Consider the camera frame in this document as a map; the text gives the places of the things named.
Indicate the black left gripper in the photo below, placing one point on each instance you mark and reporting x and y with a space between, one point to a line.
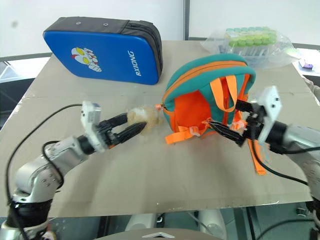
106 135

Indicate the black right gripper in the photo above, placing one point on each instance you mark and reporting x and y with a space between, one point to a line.
255 125

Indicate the beige plush toy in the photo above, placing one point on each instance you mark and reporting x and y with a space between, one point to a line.
150 115

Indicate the orange and teal backpack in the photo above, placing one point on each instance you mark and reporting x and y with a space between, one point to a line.
200 67

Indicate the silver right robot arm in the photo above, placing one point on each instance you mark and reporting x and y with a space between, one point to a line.
297 136

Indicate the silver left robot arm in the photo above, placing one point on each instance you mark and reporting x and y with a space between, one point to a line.
47 160

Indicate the brown cardboard table sheet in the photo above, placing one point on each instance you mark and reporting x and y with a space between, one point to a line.
125 175

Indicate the blue cartoon print pad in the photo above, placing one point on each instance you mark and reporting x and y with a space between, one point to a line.
112 55

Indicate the clear plastic bag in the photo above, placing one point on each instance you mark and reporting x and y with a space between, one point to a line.
285 55

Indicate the green capped tube rack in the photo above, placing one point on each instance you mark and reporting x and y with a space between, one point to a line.
250 37

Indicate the small purple object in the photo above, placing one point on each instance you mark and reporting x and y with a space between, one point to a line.
306 65

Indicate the silver rounded leg shape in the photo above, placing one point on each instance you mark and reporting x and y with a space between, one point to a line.
212 222
141 221

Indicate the white side table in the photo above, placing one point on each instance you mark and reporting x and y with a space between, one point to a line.
311 57

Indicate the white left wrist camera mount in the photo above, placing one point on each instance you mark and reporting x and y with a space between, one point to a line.
90 117

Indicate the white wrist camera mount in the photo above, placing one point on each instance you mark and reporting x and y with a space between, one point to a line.
90 117
271 105

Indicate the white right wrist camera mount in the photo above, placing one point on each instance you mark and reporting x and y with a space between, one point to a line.
271 105

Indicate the grey vertical post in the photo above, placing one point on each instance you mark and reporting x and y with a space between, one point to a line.
186 20

